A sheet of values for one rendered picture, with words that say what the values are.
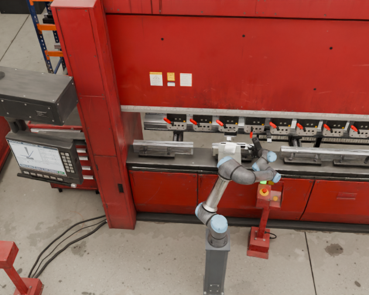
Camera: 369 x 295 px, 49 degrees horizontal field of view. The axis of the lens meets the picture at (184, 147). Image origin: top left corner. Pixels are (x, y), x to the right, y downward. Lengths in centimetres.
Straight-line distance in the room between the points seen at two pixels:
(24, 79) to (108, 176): 120
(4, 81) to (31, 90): 20
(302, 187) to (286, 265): 76
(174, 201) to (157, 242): 45
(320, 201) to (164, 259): 149
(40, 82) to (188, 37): 96
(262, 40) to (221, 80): 40
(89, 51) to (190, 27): 64
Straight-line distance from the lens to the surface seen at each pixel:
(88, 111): 295
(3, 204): 460
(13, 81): 263
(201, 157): 341
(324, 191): 368
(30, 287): 384
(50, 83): 253
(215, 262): 320
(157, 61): 283
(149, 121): 358
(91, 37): 258
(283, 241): 405
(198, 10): 260
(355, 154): 356
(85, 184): 422
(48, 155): 274
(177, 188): 360
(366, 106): 320
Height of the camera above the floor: 340
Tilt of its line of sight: 46 degrees down
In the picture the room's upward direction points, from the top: 1 degrees counter-clockwise
